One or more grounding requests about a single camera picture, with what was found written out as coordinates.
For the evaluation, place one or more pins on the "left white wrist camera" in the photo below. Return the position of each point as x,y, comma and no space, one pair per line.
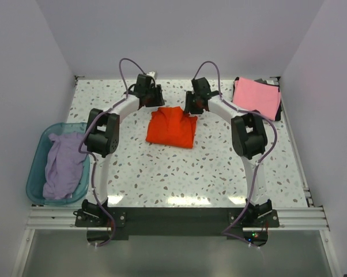
153,74

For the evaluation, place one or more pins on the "aluminium frame rail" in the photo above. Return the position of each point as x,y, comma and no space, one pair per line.
62,218

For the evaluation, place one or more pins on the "black folded t shirt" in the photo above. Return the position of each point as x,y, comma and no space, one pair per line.
277,86

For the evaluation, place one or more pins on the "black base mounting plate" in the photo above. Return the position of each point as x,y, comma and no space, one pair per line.
120,223

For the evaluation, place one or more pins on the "pink folded t shirt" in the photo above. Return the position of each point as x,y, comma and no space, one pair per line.
255,96

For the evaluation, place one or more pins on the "lavender t shirt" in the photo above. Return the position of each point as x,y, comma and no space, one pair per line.
64,166

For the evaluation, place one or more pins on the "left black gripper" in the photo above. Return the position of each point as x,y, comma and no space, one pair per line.
158,101

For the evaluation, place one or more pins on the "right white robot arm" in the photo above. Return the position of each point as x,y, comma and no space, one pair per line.
249,140

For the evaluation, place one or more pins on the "orange t shirt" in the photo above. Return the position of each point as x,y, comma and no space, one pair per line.
171,126

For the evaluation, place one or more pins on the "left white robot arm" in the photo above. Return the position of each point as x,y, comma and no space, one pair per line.
101,137

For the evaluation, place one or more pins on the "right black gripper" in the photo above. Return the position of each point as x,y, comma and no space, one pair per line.
188,108

